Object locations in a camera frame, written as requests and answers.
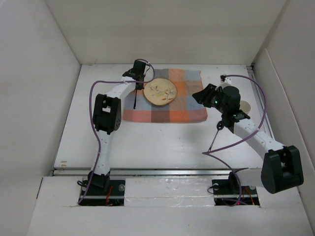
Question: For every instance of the black metal spoon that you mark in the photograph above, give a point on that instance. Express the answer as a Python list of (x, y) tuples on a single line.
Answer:
[(219, 127)]

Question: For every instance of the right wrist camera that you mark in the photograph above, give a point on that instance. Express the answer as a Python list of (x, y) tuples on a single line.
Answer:
[(225, 81)]

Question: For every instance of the aluminium front rail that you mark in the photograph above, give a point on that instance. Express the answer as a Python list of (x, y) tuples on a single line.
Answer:
[(143, 172)]

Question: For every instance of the beige floral ceramic plate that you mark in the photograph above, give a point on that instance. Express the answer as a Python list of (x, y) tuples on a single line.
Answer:
[(160, 92)]

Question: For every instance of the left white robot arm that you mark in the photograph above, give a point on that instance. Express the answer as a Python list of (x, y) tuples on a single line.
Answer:
[(106, 116)]

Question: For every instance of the aluminium right side rail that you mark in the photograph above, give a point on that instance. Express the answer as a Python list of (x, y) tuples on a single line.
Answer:
[(266, 127)]

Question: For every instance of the checkered orange blue cloth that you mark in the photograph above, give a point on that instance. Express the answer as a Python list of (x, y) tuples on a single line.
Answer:
[(183, 109)]

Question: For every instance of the aluminium rail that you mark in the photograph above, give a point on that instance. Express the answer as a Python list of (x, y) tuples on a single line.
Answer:
[(266, 127), (143, 172)]

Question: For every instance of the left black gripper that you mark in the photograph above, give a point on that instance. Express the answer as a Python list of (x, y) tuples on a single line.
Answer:
[(141, 87)]

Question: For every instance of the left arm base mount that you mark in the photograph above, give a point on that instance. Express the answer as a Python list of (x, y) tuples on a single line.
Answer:
[(113, 196)]

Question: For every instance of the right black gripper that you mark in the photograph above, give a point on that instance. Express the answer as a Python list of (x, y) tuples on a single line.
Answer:
[(204, 96)]

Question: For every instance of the black metal fork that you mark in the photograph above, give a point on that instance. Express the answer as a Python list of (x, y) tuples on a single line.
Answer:
[(135, 99)]

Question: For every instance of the pink ceramic cup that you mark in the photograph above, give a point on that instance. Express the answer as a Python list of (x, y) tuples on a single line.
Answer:
[(245, 106)]

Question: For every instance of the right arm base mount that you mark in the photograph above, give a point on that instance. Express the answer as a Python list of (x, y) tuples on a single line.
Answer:
[(225, 194)]

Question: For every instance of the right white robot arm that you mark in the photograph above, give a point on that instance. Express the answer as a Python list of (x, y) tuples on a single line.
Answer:
[(281, 168)]

